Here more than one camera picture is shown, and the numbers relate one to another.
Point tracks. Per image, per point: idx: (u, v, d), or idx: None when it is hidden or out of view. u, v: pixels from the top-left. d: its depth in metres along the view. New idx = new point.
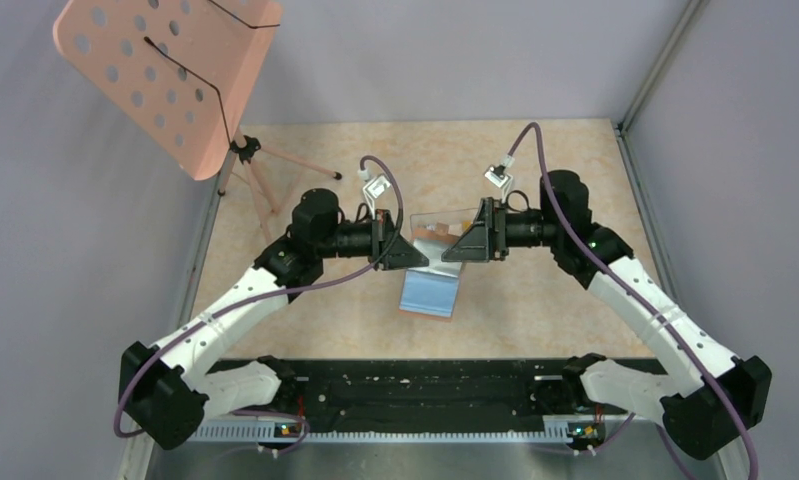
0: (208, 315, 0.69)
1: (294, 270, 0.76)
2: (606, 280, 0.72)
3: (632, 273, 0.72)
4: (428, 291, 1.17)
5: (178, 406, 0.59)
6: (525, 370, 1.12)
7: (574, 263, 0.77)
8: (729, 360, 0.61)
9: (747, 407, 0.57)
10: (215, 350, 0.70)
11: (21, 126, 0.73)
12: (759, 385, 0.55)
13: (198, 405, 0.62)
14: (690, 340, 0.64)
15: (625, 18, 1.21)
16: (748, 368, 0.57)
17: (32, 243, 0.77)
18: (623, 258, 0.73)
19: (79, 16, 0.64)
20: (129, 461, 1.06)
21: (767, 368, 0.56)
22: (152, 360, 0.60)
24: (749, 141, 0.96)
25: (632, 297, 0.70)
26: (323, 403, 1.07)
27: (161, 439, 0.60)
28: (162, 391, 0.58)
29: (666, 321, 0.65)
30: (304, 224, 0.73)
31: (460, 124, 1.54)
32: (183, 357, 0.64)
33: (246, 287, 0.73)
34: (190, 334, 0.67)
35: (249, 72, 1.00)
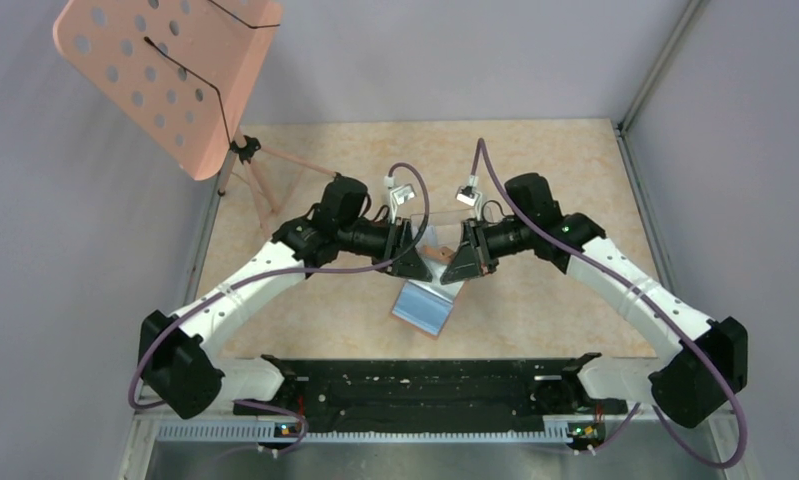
0: (226, 286, 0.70)
1: (312, 245, 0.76)
2: (580, 263, 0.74)
3: (605, 251, 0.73)
4: (421, 304, 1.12)
5: (197, 375, 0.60)
6: (525, 371, 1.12)
7: (550, 249, 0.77)
8: (705, 322, 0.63)
9: (729, 369, 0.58)
10: (231, 322, 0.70)
11: (22, 126, 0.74)
12: (736, 345, 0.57)
13: (215, 377, 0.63)
14: (666, 306, 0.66)
15: (625, 18, 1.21)
16: (725, 329, 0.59)
17: (32, 243, 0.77)
18: (596, 239, 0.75)
19: (79, 17, 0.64)
20: (130, 460, 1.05)
21: (743, 328, 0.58)
22: (171, 328, 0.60)
24: (749, 140, 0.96)
25: (608, 275, 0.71)
26: (323, 403, 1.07)
27: (179, 408, 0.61)
28: (182, 360, 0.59)
29: (640, 291, 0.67)
30: (335, 200, 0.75)
31: (460, 124, 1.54)
32: (202, 326, 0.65)
33: (265, 261, 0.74)
34: (208, 303, 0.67)
35: (249, 72, 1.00)
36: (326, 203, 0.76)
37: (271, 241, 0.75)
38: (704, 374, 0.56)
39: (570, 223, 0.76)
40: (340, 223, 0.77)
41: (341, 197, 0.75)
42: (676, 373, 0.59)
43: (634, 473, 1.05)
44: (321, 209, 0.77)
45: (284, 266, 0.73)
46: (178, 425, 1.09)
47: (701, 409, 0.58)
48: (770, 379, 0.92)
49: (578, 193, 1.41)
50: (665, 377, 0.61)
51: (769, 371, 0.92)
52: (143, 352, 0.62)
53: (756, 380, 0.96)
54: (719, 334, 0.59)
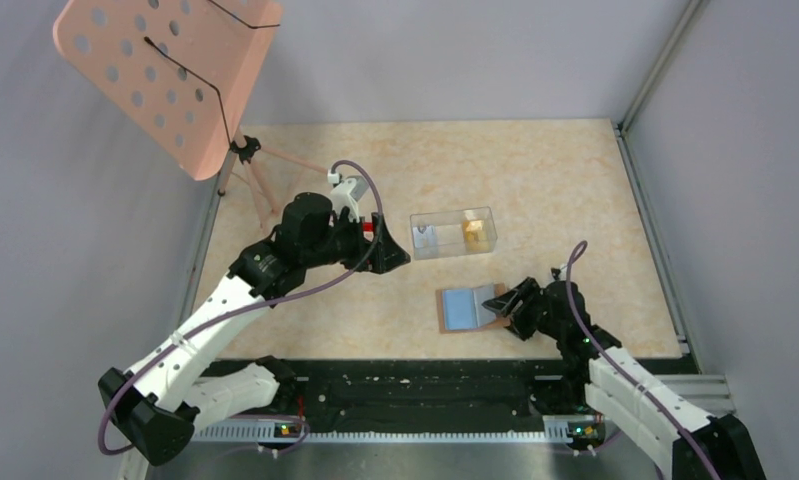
0: (179, 337, 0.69)
1: (271, 274, 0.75)
2: (603, 368, 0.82)
3: (619, 358, 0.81)
4: (463, 304, 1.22)
5: (159, 430, 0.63)
6: (525, 371, 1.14)
7: (575, 358, 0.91)
8: (704, 416, 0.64)
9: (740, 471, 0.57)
10: (191, 370, 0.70)
11: (20, 126, 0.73)
12: (736, 443, 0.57)
13: (183, 426, 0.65)
14: (669, 403, 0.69)
15: (626, 18, 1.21)
16: (724, 425, 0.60)
17: (31, 242, 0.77)
18: (614, 348, 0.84)
19: (78, 15, 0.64)
20: (128, 461, 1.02)
21: (743, 425, 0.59)
22: (122, 391, 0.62)
24: (749, 140, 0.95)
25: (619, 377, 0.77)
26: (323, 403, 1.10)
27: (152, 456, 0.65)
28: (140, 421, 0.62)
29: (644, 389, 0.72)
30: (295, 222, 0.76)
31: (460, 123, 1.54)
32: (156, 384, 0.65)
33: (221, 300, 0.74)
34: (161, 358, 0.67)
35: (249, 72, 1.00)
36: (287, 225, 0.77)
37: (228, 276, 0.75)
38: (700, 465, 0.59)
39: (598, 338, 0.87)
40: (301, 245, 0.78)
41: (300, 218, 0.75)
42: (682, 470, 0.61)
43: (634, 473, 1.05)
44: (282, 231, 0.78)
45: (240, 303, 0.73)
46: None
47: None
48: (770, 379, 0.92)
49: (578, 193, 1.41)
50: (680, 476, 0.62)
51: (770, 373, 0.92)
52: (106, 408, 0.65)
53: (758, 381, 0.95)
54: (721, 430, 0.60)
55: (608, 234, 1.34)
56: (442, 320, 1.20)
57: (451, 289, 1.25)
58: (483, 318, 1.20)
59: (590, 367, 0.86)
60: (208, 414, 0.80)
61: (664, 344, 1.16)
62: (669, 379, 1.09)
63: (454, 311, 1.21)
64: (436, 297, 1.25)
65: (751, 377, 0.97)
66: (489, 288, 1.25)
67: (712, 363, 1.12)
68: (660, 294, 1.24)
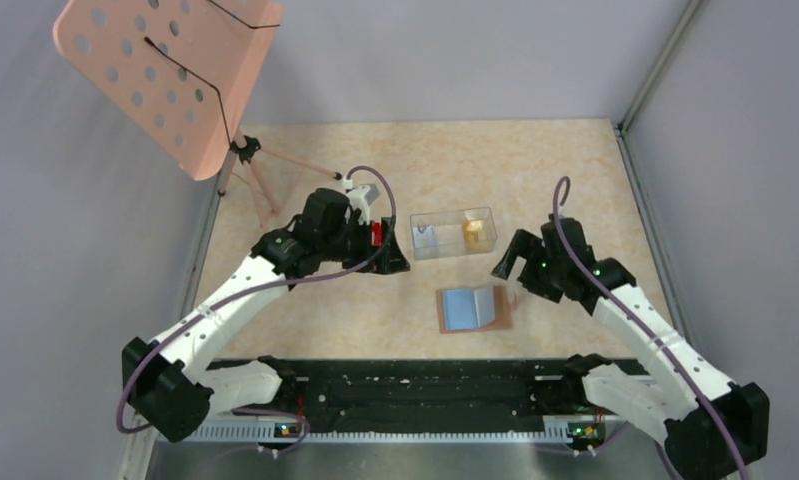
0: (207, 308, 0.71)
1: (292, 257, 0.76)
2: (610, 305, 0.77)
3: (633, 299, 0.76)
4: (464, 304, 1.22)
5: (180, 401, 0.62)
6: (525, 370, 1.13)
7: (578, 291, 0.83)
8: (726, 384, 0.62)
9: (747, 435, 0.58)
10: (214, 342, 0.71)
11: (20, 126, 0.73)
12: (756, 412, 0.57)
13: (201, 399, 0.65)
14: (687, 363, 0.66)
15: (626, 17, 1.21)
16: (745, 395, 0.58)
17: (32, 242, 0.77)
18: (626, 286, 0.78)
19: (78, 15, 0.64)
20: (129, 461, 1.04)
21: (764, 393, 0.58)
22: (150, 358, 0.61)
24: (750, 140, 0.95)
25: (633, 323, 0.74)
26: (323, 403, 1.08)
27: (169, 432, 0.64)
28: (164, 388, 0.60)
29: (663, 344, 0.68)
30: (317, 209, 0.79)
31: (460, 124, 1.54)
32: (183, 351, 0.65)
33: (245, 277, 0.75)
34: (188, 327, 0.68)
35: (249, 73, 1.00)
36: (309, 213, 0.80)
37: (250, 256, 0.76)
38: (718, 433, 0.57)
39: (605, 271, 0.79)
40: (322, 232, 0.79)
41: (323, 206, 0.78)
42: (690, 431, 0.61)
43: (634, 473, 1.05)
44: (303, 220, 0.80)
45: (262, 281, 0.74)
46: None
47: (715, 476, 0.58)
48: (770, 380, 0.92)
49: (578, 193, 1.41)
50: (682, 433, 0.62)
51: (771, 374, 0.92)
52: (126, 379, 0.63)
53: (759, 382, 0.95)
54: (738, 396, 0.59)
55: (608, 235, 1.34)
56: (442, 321, 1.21)
57: (451, 289, 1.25)
58: (483, 318, 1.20)
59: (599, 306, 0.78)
60: (220, 397, 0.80)
61: None
62: None
63: (454, 311, 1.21)
64: (436, 297, 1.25)
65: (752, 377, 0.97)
66: (489, 288, 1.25)
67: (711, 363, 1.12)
68: (660, 294, 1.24)
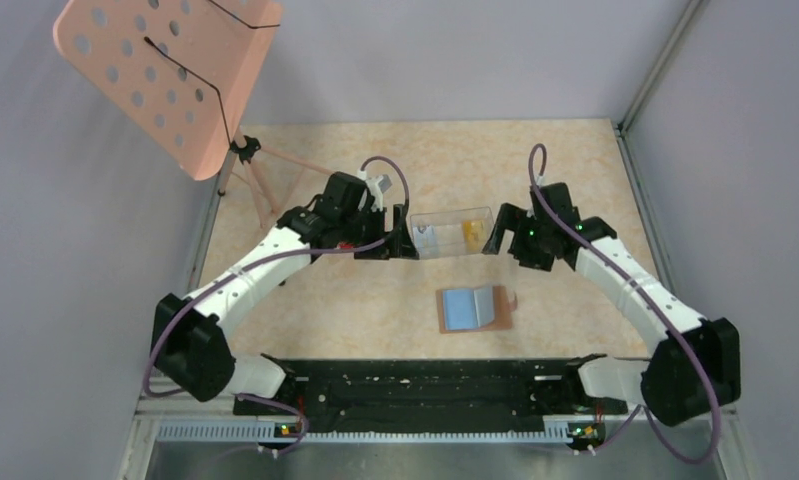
0: (238, 268, 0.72)
1: (316, 230, 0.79)
2: (590, 257, 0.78)
3: (612, 249, 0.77)
4: (464, 304, 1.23)
5: (212, 357, 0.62)
6: (525, 370, 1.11)
7: (562, 246, 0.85)
8: (696, 319, 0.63)
9: (718, 374, 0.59)
10: (243, 302, 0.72)
11: (20, 126, 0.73)
12: (725, 345, 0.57)
13: (228, 360, 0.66)
14: (661, 301, 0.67)
15: (626, 18, 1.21)
16: (716, 330, 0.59)
17: (33, 243, 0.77)
18: (607, 238, 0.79)
19: (78, 16, 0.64)
20: (130, 460, 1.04)
21: (735, 330, 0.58)
22: (185, 311, 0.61)
24: (749, 140, 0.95)
25: (608, 267, 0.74)
26: (323, 403, 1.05)
27: (198, 393, 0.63)
28: (200, 340, 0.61)
29: (636, 284, 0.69)
30: (338, 188, 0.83)
31: (460, 124, 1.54)
32: (217, 306, 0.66)
33: (272, 245, 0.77)
34: (221, 285, 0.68)
35: (249, 73, 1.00)
36: (330, 192, 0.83)
37: (276, 227, 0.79)
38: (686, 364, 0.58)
39: (587, 227, 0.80)
40: (343, 210, 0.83)
41: (344, 185, 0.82)
42: (661, 366, 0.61)
43: (634, 473, 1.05)
44: (324, 199, 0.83)
45: (292, 248, 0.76)
46: (177, 425, 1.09)
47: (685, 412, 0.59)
48: (769, 380, 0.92)
49: (578, 193, 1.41)
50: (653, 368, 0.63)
51: (770, 373, 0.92)
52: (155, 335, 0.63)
53: (759, 382, 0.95)
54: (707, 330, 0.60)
55: None
56: (442, 321, 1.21)
57: (451, 290, 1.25)
58: (483, 318, 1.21)
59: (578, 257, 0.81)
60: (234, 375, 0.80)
61: None
62: None
63: (455, 311, 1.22)
64: (436, 297, 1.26)
65: (752, 377, 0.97)
66: (489, 289, 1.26)
67: None
68: None
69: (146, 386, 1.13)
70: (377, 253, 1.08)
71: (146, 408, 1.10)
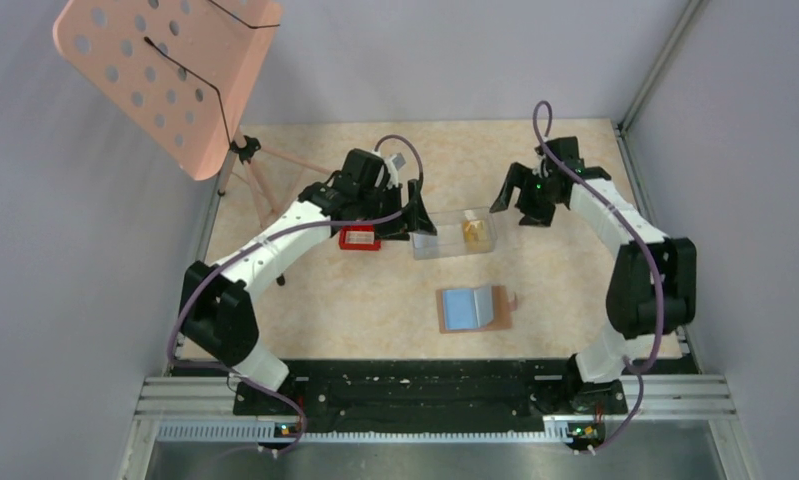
0: (263, 238, 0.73)
1: (335, 204, 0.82)
2: (582, 193, 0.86)
3: (603, 188, 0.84)
4: (465, 304, 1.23)
5: (237, 321, 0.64)
6: (524, 371, 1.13)
7: (561, 187, 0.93)
8: (659, 234, 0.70)
9: (675, 289, 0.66)
10: (268, 272, 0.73)
11: (20, 126, 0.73)
12: (682, 258, 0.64)
13: (251, 325, 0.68)
14: (632, 220, 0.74)
15: (626, 18, 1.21)
16: (678, 246, 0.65)
17: (32, 244, 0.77)
18: (601, 181, 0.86)
19: (78, 16, 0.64)
20: (130, 461, 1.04)
21: (694, 247, 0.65)
22: (213, 276, 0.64)
24: (749, 140, 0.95)
25: (593, 197, 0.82)
26: (323, 403, 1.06)
27: (222, 357, 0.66)
28: (228, 304, 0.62)
29: (613, 207, 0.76)
30: (356, 166, 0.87)
31: (460, 124, 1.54)
32: (244, 272, 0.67)
33: (295, 218, 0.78)
34: (247, 253, 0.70)
35: (249, 73, 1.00)
36: (349, 169, 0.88)
37: (299, 201, 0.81)
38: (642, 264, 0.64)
39: (586, 171, 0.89)
40: (360, 186, 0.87)
41: (363, 161, 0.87)
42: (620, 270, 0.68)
43: (634, 473, 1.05)
44: (343, 176, 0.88)
45: (314, 221, 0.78)
46: (177, 425, 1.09)
47: (634, 315, 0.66)
48: (770, 380, 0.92)
49: None
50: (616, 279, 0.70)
51: (770, 373, 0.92)
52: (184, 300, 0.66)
53: (759, 382, 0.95)
54: (670, 247, 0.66)
55: None
56: (441, 321, 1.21)
57: (451, 289, 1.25)
58: (482, 318, 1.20)
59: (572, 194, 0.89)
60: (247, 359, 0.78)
61: (664, 344, 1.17)
62: (668, 378, 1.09)
63: (455, 311, 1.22)
64: (436, 297, 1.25)
65: (753, 378, 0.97)
66: (488, 288, 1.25)
67: (711, 363, 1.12)
68: None
69: (146, 386, 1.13)
70: (396, 226, 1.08)
71: (146, 408, 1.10)
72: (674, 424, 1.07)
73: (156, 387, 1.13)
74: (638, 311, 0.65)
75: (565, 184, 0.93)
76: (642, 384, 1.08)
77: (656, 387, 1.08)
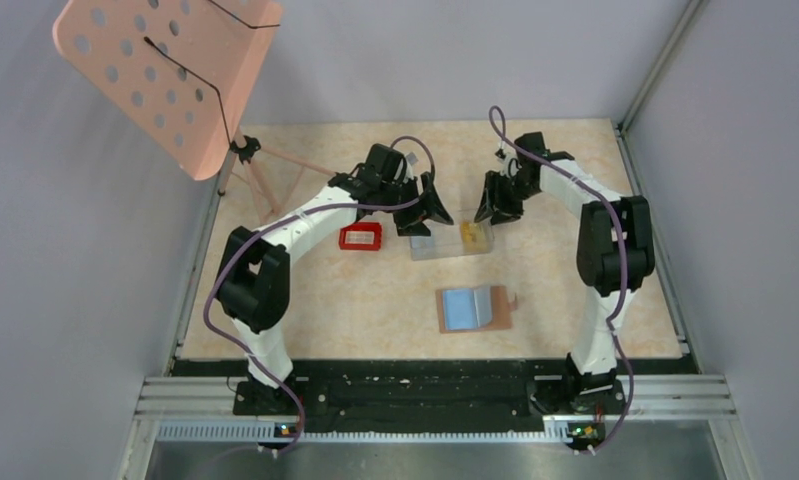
0: (300, 212, 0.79)
1: (362, 190, 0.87)
2: (549, 173, 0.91)
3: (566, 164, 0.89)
4: (465, 304, 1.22)
5: (274, 284, 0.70)
6: (524, 371, 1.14)
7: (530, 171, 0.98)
8: (616, 195, 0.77)
9: (635, 242, 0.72)
10: (303, 243, 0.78)
11: (20, 126, 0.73)
12: (638, 213, 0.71)
13: (285, 293, 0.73)
14: (594, 188, 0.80)
15: (626, 18, 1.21)
16: (630, 201, 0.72)
17: (32, 244, 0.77)
18: (565, 160, 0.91)
19: (77, 15, 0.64)
20: (130, 460, 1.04)
21: (646, 202, 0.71)
22: (254, 239, 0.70)
24: (748, 140, 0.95)
25: (557, 172, 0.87)
26: (323, 403, 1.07)
27: (254, 320, 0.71)
28: (269, 265, 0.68)
29: (576, 179, 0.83)
30: (380, 158, 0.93)
31: (460, 124, 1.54)
32: (284, 239, 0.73)
33: (326, 199, 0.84)
34: (286, 223, 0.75)
35: (249, 73, 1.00)
36: (372, 161, 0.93)
37: (328, 187, 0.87)
38: (603, 219, 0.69)
39: (551, 155, 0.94)
40: (382, 177, 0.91)
41: (386, 153, 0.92)
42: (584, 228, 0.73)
43: (634, 473, 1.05)
44: (366, 168, 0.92)
45: (344, 202, 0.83)
46: (177, 425, 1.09)
47: (600, 269, 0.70)
48: (770, 379, 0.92)
49: None
50: (584, 240, 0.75)
51: (770, 373, 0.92)
52: (226, 260, 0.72)
53: (760, 381, 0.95)
54: (626, 205, 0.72)
55: None
56: (441, 321, 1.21)
57: (451, 289, 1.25)
58: (482, 318, 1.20)
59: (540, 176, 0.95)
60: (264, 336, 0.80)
61: (664, 344, 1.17)
62: (667, 379, 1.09)
63: (454, 311, 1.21)
64: (436, 297, 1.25)
65: (754, 377, 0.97)
66: (488, 288, 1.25)
67: (712, 363, 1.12)
68: (659, 294, 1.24)
69: (146, 386, 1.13)
70: (414, 213, 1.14)
71: (146, 408, 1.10)
72: (674, 425, 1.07)
73: (156, 387, 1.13)
74: (604, 265, 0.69)
75: (535, 168, 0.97)
76: (642, 385, 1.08)
77: (653, 387, 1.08)
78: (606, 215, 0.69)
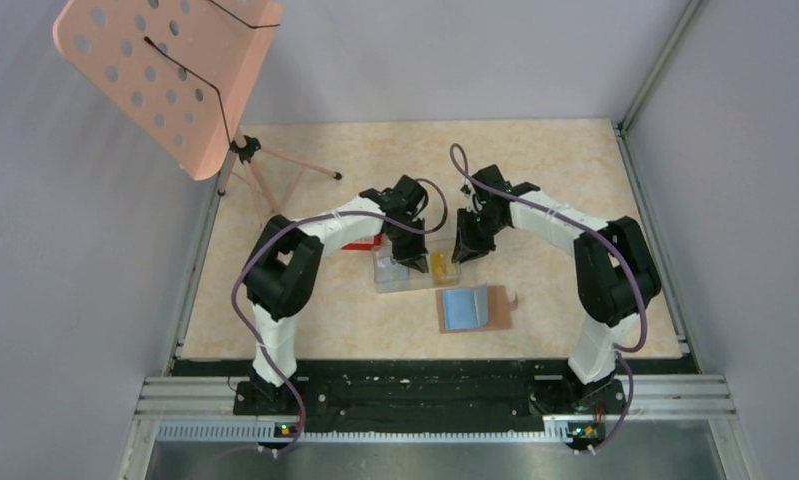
0: (334, 211, 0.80)
1: (395, 201, 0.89)
2: (520, 207, 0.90)
3: (535, 196, 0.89)
4: (464, 303, 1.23)
5: (306, 272, 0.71)
6: (524, 370, 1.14)
7: (498, 209, 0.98)
8: (603, 222, 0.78)
9: (636, 266, 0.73)
10: (333, 240, 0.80)
11: (19, 126, 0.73)
12: (632, 242, 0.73)
13: (310, 285, 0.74)
14: (575, 217, 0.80)
15: (626, 18, 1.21)
16: (619, 222, 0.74)
17: (34, 244, 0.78)
18: (531, 192, 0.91)
19: (78, 15, 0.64)
20: (130, 460, 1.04)
21: (634, 223, 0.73)
22: (291, 226, 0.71)
24: (748, 140, 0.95)
25: (532, 207, 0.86)
26: (323, 403, 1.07)
27: (275, 308, 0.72)
28: (304, 251, 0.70)
29: (553, 211, 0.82)
30: (408, 186, 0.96)
31: (460, 124, 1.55)
32: (318, 232, 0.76)
33: (358, 207, 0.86)
34: (321, 219, 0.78)
35: (249, 73, 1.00)
36: (401, 187, 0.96)
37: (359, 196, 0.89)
38: (596, 250, 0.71)
39: (516, 188, 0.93)
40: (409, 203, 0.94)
41: (415, 183, 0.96)
42: (582, 262, 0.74)
43: (634, 473, 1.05)
44: (394, 192, 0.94)
45: (374, 211, 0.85)
46: (177, 425, 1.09)
47: (611, 303, 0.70)
48: (769, 379, 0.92)
49: (578, 193, 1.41)
50: (583, 274, 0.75)
51: (770, 373, 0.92)
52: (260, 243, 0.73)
53: (760, 382, 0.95)
54: (617, 229, 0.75)
55: None
56: (441, 322, 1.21)
57: (451, 290, 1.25)
58: (483, 318, 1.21)
59: (511, 212, 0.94)
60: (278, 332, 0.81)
61: (664, 344, 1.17)
62: (667, 378, 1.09)
63: (455, 311, 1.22)
64: (436, 297, 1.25)
65: (754, 378, 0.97)
66: (487, 288, 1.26)
67: (712, 363, 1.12)
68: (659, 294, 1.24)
69: (146, 386, 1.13)
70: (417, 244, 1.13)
71: (146, 408, 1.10)
72: (674, 424, 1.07)
73: (156, 387, 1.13)
74: (614, 297, 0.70)
75: (501, 205, 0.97)
76: (642, 384, 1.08)
77: (653, 387, 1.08)
78: (602, 245, 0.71)
